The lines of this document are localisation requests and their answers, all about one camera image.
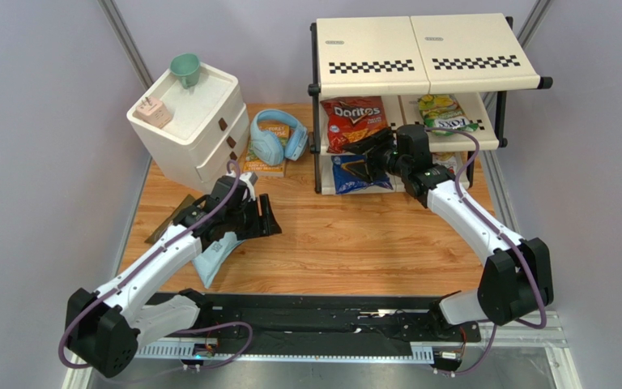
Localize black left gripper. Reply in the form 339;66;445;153
225;194;282;241

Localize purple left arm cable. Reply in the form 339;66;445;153
58;159;253;371

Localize light blue headphones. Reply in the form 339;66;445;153
249;109;309;166

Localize orange green book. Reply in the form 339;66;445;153
243;121;291;177

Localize green Foxs snack bag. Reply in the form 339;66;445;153
418;94;480;137

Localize red Doritos chips bag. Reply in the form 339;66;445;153
321;96;388;154

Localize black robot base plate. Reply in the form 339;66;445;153
186;293;475;352

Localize blue Doritos chips bag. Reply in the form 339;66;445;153
331;155;393;195

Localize white red Chuba chips bag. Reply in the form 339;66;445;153
432;152;459;173

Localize green plastic cup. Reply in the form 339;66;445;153
169;53;201;89

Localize light blue snack bag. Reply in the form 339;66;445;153
192;232;245;289

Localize pink power adapter cube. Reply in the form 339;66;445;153
134;96;173;129

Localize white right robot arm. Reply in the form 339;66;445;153
343;125;554;337

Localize brown snack bag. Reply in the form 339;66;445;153
144;194;196;245

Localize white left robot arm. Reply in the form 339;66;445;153
58;172;282;378

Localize cream three-tier shelf rack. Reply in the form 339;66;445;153
309;13;552;195

